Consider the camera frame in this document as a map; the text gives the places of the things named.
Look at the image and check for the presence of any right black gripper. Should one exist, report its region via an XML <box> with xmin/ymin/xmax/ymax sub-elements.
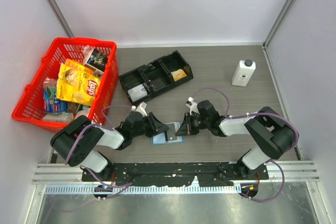
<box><xmin>176</xmin><ymin>112</ymin><xmax>210</xmax><ymax>136</ymax></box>

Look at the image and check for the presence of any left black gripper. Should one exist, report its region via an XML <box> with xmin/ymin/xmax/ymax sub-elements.
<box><xmin>131</xmin><ymin>112</ymin><xmax>169</xmax><ymax>138</ymax></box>

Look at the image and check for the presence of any dark card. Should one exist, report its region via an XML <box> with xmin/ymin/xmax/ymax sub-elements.
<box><xmin>165</xmin><ymin>122</ymin><xmax>179</xmax><ymax>142</ymax></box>

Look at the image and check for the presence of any blue leather card holder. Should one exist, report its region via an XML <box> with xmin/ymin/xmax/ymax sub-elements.
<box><xmin>151</xmin><ymin>122</ymin><xmax>184</xmax><ymax>145</ymax></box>

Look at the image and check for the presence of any gold card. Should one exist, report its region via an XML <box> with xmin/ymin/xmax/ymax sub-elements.
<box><xmin>171</xmin><ymin>69</ymin><xmax>187</xmax><ymax>82</ymax></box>

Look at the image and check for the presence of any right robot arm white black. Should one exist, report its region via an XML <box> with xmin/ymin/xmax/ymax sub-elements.
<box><xmin>176</xmin><ymin>98</ymin><xmax>299</xmax><ymax>179</ymax></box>

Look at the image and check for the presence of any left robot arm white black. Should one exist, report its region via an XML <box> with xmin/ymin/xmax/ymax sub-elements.
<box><xmin>50</xmin><ymin>111</ymin><xmax>169</xmax><ymax>181</ymax></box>

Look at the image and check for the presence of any white card in tray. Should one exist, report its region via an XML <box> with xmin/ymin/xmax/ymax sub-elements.
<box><xmin>128</xmin><ymin>84</ymin><xmax>148</xmax><ymax>102</ymax></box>

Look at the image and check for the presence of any black three-compartment organizer tray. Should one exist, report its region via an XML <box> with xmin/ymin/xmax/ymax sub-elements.
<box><xmin>119</xmin><ymin>50</ymin><xmax>194</xmax><ymax>105</ymax></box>

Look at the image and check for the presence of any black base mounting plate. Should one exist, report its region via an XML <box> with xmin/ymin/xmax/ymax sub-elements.
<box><xmin>95</xmin><ymin>162</ymin><xmax>269</xmax><ymax>187</ymax></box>

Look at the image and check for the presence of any white bottle grey cap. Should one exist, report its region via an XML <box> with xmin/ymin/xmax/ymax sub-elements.
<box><xmin>232</xmin><ymin>59</ymin><xmax>256</xmax><ymax>87</ymax></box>

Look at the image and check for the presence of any black snack box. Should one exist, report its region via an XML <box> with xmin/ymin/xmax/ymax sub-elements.
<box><xmin>83</xmin><ymin>48</ymin><xmax>108</xmax><ymax>74</ymax></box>

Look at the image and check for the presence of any yellow Lays chips bag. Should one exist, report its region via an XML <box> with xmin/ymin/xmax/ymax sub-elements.
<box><xmin>56</xmin><ymin>59</ymin><xmax>101</xmax><ymax>106</ymax></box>

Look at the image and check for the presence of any red plastic shopping basket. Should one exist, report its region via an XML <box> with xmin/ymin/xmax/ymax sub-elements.
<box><xmin>12</xmin><ymin>37</ymin><xmax>119</xmax><ymax>133</ymax></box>

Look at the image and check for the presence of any blue packaged item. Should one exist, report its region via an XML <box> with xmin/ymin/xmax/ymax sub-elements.
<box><xmin>43</xmin><ymin>86</ymin><xmax>67</xmax><ymax>114</ymax></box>

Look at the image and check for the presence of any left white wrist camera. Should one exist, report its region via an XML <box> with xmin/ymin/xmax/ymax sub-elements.
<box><xmin>131</xmin><ymin>102</ymin><xmax>148</xmax><ymax>117</ymax></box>

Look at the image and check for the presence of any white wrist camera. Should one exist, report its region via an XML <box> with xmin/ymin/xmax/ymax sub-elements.
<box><xmin>131</xmin><ymin>102</ymin><xmax>148</xmax><ymax>117</ymax></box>
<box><xmin>186</xmin><ymin>97</ymin><xmax>199</xmax><ymax>115</ymax></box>

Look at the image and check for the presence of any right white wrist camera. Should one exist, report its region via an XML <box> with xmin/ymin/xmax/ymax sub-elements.
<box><xmin>186</xmin><ymin>97</ymin><xmax>199</xmax><ymax>115</ymax></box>

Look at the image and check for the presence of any aluminium rail frame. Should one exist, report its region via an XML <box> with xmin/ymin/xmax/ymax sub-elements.
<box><xmin>32</xmin><ymin>161</ymin><xmax>320</xmax><ymax>198</ymax></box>

